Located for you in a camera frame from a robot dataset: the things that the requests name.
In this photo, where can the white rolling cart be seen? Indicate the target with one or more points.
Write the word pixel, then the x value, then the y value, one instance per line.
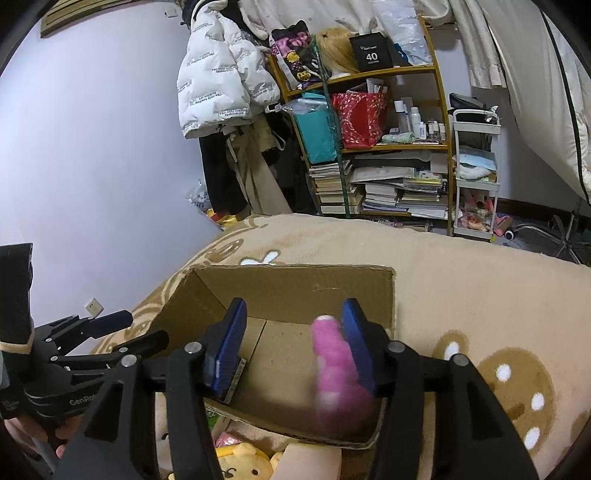
pixel 475 185

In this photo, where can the beige trench coat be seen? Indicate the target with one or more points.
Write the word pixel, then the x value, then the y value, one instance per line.
pixel 258 184

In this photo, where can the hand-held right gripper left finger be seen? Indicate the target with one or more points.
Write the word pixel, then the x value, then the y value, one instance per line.
pixel 228 350

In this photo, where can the plastic bag with print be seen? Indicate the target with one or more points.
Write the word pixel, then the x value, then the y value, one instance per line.
pixel 198 198

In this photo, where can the red gift bag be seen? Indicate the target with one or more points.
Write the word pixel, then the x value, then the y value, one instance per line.
pixel 358 120

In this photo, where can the metal chair base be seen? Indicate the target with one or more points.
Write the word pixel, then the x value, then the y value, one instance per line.
pixel 565 240

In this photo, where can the clear plastic bag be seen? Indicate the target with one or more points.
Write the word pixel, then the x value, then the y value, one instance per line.
pixel 406 32

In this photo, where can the beige printed blanket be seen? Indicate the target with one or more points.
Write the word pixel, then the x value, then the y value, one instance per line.
pixel 461 286

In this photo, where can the yellow plush toy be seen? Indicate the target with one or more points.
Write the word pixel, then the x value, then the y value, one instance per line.
pixel 240 466

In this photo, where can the beige air conditioner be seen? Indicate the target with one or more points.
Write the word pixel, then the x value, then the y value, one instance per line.
pixel 60 21

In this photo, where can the pink black cylinder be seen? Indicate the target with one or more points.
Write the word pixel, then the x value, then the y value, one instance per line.
pixel 503 228

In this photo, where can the cream quilt with black trim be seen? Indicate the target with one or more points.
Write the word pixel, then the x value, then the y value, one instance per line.
pixel 545 92

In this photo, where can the stack of books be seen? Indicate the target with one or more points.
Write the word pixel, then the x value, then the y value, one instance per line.
pixel 383 194

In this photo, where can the blue white cloth pack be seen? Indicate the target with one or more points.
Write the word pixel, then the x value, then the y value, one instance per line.
pixel 475 161

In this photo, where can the white puffer jacket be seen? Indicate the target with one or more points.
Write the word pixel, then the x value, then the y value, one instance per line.
pixel 217 69

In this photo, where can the brown cardboard box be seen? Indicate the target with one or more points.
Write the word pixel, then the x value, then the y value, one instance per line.
pixel 300 286

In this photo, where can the teal paper bag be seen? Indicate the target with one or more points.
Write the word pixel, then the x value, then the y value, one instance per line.
pixel 316 134

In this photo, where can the pink plush toy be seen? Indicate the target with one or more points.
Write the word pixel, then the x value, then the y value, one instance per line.
pixel 332 360

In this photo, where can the black hanging garment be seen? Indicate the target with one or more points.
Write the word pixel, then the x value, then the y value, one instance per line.
pixel 217 175

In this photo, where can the cream curtain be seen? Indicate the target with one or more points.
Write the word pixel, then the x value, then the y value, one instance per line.
pixel 323 14

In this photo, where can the blonde wig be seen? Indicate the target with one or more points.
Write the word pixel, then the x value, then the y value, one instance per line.
pixel 337 50

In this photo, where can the black printed tote bag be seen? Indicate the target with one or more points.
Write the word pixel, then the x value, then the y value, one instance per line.
pixel 291 46

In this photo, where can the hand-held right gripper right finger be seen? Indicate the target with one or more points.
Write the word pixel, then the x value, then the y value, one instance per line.
pixel 360 350

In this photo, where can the black box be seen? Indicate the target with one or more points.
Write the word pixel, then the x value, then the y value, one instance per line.
pixel 371 55

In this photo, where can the pink soft dolls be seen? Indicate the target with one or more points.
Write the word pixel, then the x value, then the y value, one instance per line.
pixel 475 214

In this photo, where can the yellow red packets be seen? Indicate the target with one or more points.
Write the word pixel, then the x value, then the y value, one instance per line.
pixel 226 219

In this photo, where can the wooden shelf with books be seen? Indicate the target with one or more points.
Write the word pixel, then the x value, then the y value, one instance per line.
pixel 369 75

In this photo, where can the person's left hand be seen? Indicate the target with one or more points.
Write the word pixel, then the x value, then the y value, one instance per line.
pixel 27 427

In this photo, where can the group of cosmetic bottles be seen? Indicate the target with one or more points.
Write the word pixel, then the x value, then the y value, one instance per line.
pixel 415 122

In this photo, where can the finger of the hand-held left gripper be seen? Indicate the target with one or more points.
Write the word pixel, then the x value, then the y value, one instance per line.
pixel 108 321
pixel 147 344

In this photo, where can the black pouch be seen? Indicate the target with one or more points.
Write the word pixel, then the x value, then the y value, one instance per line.
pixel 466 100

